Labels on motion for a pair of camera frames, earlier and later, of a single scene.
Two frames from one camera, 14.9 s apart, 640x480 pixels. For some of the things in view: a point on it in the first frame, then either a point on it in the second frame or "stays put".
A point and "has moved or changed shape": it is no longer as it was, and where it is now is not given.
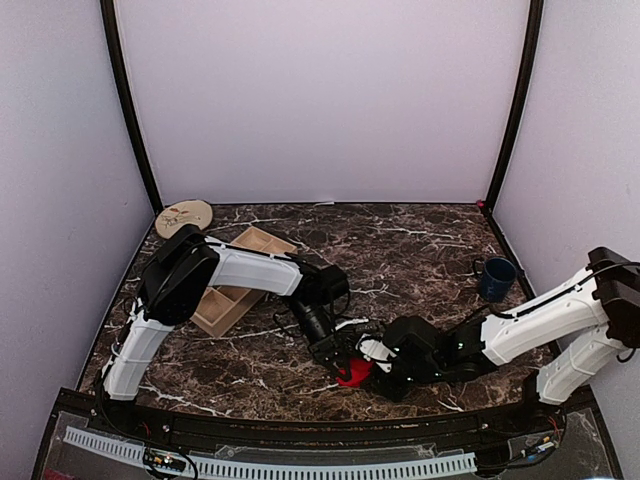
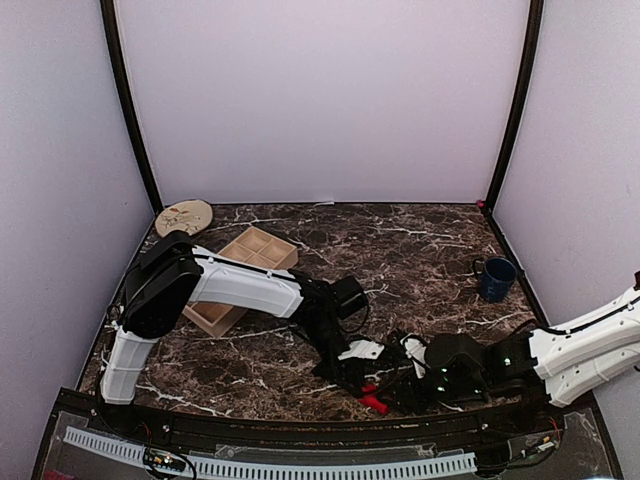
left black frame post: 118,59 stays put
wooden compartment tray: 221,305 stays put
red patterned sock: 360,369 has moved or changed shape
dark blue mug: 497,277 stays put
